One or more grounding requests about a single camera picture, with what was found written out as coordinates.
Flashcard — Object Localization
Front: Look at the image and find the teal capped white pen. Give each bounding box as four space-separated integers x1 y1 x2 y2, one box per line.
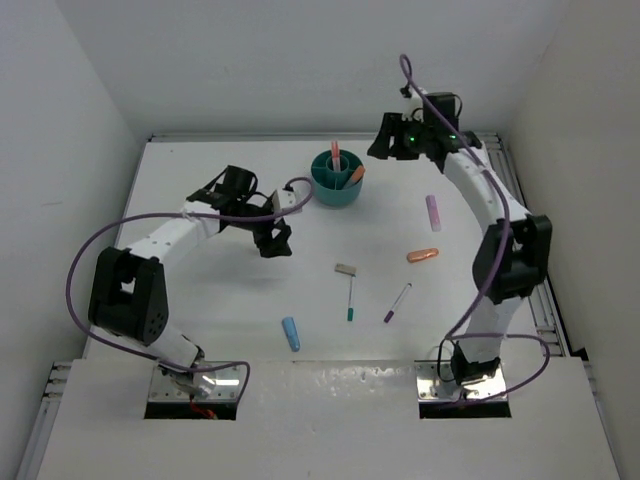
347 275 356 322

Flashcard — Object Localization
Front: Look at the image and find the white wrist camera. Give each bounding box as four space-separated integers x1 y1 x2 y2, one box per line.
399 85 427 122
270 188 298 213

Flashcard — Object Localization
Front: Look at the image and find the teal round pen holder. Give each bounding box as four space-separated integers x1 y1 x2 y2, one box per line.
310 150 364 208

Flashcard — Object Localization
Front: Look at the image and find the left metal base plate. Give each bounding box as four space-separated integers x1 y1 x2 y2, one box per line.
148 365 244 403

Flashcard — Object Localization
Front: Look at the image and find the orange capped grey marker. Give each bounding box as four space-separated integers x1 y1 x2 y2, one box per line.
343 165 366 190

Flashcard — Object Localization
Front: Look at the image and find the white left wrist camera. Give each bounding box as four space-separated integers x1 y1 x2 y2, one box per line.
270 188 298 213

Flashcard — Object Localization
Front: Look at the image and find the purple capped white pen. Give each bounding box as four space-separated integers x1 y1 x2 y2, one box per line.
383 282 412 324

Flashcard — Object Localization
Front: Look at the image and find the metal base plate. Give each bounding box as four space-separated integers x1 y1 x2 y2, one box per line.
415 361 508 404
148 365 244 403

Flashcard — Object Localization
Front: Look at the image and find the aluminium frame rail left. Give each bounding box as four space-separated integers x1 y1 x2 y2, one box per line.
16 362 72 480

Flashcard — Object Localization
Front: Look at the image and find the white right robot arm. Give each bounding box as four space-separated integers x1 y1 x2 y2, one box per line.
367 86 552 385

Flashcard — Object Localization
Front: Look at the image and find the blue highlighter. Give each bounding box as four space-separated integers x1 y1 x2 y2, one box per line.
281 317 301 352

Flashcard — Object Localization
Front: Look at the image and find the small grey eraser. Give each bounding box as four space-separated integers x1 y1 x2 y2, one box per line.
334 263 357 276

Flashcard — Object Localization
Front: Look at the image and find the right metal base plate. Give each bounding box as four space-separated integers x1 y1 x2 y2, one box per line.
415 361 508 404

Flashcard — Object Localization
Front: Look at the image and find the aluminium frame rail right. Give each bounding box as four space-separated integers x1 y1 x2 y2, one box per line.
484 134 589 365

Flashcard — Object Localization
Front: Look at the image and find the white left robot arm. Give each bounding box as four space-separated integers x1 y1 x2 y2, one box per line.
88 166 296 371

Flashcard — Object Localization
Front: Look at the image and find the aluminium frame rail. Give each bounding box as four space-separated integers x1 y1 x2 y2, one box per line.
16 362 72 480
484 134 589 365

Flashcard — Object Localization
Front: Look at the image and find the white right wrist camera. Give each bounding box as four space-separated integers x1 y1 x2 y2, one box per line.
399 85 427 122

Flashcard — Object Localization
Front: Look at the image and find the pink highlighter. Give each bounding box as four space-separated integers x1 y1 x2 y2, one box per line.
425 195 442 232

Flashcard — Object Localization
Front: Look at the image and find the orange highlighter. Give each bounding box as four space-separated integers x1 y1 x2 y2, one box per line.
406 248 439 264

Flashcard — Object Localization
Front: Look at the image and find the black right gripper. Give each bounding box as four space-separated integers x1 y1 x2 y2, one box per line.
369 112 433 160

